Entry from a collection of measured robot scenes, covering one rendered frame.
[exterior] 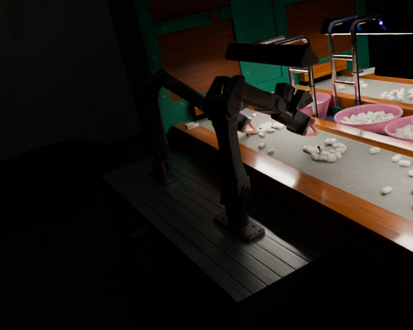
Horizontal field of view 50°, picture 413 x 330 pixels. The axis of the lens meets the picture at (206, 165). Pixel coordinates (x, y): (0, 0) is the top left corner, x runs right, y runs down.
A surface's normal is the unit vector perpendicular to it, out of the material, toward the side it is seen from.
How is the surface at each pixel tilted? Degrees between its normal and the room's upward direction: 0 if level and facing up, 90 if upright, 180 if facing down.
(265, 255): 0
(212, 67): 90
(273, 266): 0
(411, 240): 0
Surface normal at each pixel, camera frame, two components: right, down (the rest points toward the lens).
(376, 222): -0.19, -0.91
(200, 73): 0.41, 0.26
